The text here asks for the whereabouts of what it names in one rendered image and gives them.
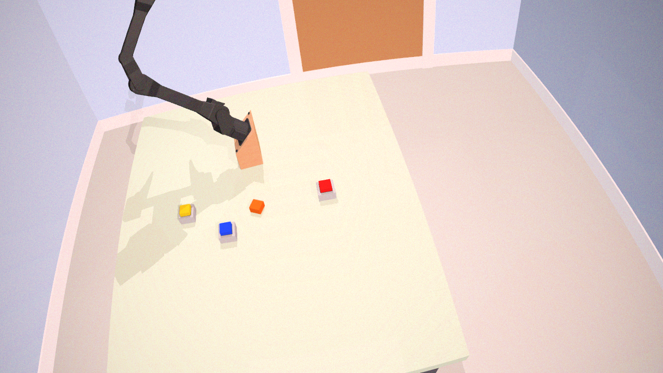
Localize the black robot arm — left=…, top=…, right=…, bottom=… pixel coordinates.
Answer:
left=118, top=0, right=251, bottom=146

